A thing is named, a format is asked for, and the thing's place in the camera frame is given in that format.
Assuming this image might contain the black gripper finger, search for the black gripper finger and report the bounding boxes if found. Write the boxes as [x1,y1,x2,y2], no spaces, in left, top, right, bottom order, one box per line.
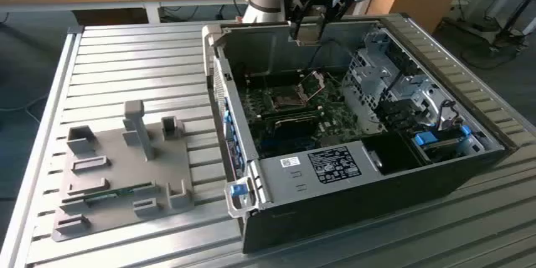
[287,18,304,43]
[316,13,332,42]

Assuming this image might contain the square CPU chip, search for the square CPU chip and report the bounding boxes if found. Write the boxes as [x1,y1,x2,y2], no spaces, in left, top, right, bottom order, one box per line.
[297,24,324,46]

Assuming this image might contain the metal CPU socket cover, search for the metal CPU socket cover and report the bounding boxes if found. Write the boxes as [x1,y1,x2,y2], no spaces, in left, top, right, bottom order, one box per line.
[295,70,328,106]

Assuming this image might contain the CPU socket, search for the CPU socket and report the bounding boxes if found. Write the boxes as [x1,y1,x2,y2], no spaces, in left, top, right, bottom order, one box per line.
[267,87,313,109]

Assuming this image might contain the silver metal drive cage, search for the silver metal drive cage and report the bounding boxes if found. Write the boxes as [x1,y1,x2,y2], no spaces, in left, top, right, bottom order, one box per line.
[341,26,447,136]

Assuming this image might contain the green motherboard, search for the green motherboard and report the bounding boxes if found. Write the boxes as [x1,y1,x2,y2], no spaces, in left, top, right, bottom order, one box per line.
[235,68,380,159]

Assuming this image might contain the blue card retention clips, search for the blue card retention clips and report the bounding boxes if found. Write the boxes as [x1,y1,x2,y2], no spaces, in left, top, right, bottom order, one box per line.
[223,100,247,171]

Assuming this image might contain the black graphics card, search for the black graphics card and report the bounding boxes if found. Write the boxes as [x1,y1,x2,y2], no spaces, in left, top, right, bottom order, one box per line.
[272,118,320,143]

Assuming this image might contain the white legged equipment stand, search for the white legged equipment stand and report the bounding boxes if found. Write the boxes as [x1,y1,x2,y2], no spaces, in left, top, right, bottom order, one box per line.
[439,0,536,51]

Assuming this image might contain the white barcode sticker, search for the white barcode sticker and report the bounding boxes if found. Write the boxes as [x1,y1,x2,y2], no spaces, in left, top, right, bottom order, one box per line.
[279,156,303,168]

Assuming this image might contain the black rating label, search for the black rating label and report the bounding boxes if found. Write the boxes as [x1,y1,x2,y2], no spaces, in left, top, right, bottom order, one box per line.
[308,146,361,185]

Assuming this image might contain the blue disk carrier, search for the blue disk carrier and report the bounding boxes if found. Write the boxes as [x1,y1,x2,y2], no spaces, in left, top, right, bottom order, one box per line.
[411,132,440,149]

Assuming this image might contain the silver power supply unit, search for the silver power supply unit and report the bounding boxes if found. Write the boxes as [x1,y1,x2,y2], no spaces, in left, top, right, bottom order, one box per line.
[253,141,381,205]

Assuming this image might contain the black open PC case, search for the black open PC case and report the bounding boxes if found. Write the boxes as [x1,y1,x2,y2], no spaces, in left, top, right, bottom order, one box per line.
[200,13,528,255]

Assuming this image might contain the grey parts rack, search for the grey parts rack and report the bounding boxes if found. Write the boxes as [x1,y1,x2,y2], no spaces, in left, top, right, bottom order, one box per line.
[49,99,197,243]

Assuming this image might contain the green RAM stick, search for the green RAM stick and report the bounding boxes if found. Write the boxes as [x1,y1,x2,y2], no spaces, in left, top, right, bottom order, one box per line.
[81,186,152,203]

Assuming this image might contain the black wire bundle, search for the black wire bundle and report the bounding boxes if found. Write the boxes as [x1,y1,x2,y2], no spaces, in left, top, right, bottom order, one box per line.
[433,99,467,131]

